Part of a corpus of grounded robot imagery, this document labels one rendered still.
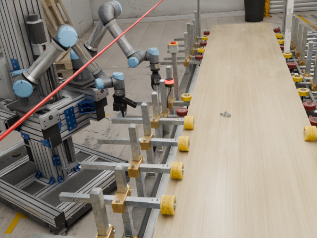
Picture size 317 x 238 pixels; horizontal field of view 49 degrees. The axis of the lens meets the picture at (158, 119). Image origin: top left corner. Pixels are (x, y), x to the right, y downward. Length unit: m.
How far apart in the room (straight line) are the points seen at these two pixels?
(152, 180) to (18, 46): 1.32
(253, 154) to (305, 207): 0.44
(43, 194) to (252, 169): 1.77
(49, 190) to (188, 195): 1.61
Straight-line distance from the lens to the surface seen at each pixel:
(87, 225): 2.91
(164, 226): 1.48
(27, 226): 3.09
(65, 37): 2.20
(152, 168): 1.70
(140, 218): 1.82
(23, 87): 2.27
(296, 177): 1.77
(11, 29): 2.63
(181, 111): 2.34
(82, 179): 3.04
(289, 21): 3.57
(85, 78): 2.72
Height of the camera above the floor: 1.92
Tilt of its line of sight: 27 degrees down
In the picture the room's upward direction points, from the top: 5 degrees counter-clockwise
